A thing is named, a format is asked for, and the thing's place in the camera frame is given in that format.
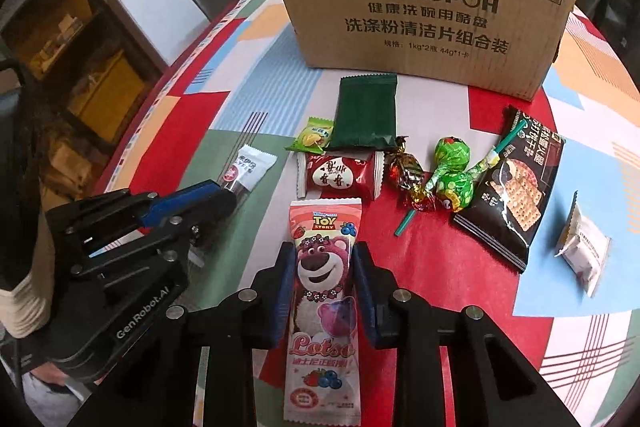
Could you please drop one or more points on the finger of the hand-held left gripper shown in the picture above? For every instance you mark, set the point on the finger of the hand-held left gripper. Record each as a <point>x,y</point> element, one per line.
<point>175,204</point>
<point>215,212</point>

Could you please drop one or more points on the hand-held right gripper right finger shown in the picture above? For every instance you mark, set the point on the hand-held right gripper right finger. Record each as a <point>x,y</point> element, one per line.
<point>362,292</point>

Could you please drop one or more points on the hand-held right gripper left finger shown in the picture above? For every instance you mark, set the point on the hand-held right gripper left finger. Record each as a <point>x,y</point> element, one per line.
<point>287,287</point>

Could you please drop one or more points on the pink bear snack packet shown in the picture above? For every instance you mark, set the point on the pink bear snack packet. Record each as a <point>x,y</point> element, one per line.
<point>322,257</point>

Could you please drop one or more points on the small white candy packet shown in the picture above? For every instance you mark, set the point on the small white candy packet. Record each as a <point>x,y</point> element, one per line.
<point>250,167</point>

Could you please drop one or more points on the black cracker packet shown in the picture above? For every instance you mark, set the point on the black cracker packet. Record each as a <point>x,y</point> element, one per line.
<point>510,197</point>

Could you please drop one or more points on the dark green snack packet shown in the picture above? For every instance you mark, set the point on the dark green snack packet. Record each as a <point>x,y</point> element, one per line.
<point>362,112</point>

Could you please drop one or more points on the brown cardboard box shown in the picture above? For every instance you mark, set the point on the brown cardboard box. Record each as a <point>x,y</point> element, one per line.
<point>425,7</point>

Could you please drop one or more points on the person's left forearm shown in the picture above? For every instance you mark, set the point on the person's left forearm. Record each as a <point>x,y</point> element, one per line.
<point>25,297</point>

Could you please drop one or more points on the red candy packet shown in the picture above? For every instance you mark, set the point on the red candy packet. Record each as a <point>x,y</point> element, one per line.
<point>340,174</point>

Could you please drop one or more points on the yellow green candy packet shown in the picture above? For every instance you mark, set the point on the yellow green candy packet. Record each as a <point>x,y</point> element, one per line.
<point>312,134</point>

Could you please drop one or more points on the yellow bag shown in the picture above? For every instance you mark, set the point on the yellow bag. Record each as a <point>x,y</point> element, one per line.
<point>105,97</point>

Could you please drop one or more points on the gold brown wrapped candy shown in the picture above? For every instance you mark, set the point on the gold brown wrapped candy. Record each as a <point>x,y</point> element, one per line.
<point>405,169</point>

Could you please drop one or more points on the green lollipop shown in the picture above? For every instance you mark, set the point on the green lollipop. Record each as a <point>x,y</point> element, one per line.
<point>452,194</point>
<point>450,152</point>

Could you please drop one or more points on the brown wooden shelf unit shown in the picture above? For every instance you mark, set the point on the brown wooden shelf unit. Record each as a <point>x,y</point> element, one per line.
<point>115,37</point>

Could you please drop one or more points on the white counter cabinet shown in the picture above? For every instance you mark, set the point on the white counter cabinet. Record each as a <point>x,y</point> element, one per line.
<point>155,17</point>

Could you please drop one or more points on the white snack packet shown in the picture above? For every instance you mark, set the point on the white snack packet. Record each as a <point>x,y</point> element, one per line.
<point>585,252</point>

